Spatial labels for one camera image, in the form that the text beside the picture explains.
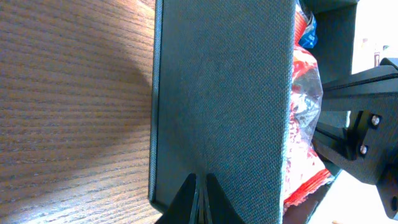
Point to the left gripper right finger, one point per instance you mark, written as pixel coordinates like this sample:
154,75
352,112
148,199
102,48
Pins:
217,207

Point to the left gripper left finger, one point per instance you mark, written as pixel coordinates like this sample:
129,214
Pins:
184,206

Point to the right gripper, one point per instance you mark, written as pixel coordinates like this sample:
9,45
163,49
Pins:
367,151

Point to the red candy bag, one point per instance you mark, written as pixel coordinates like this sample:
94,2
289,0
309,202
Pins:
305,171

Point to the blue Oreo cookie pack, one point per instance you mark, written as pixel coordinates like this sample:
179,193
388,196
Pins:
309,38

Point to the black gift box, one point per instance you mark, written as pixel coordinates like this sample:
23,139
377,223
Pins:
221,102

